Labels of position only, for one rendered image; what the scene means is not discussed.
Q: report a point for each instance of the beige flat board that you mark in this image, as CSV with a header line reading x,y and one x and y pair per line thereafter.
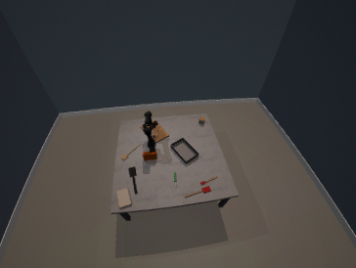
x,y
123,198

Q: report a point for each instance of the black spatula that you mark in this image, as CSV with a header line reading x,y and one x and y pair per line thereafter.
x,y
132,171

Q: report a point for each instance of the light brown wooden board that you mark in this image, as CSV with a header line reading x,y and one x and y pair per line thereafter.
x,y
160,133

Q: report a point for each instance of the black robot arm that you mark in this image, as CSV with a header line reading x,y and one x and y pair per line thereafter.
x,y
148,130

